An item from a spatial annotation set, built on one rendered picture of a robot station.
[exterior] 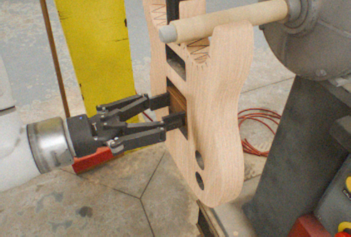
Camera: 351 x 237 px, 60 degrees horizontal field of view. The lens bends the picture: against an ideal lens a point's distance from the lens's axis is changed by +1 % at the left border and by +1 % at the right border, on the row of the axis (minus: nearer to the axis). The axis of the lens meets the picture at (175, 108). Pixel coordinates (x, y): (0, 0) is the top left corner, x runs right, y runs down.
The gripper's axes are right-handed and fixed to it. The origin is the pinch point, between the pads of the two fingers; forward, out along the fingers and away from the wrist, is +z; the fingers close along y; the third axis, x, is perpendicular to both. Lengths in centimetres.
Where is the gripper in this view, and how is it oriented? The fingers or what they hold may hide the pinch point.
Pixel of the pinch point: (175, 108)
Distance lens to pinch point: 60.1
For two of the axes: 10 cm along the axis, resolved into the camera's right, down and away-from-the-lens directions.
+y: 3.9, 5.1, -7.6
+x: -0.6, -8.2, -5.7
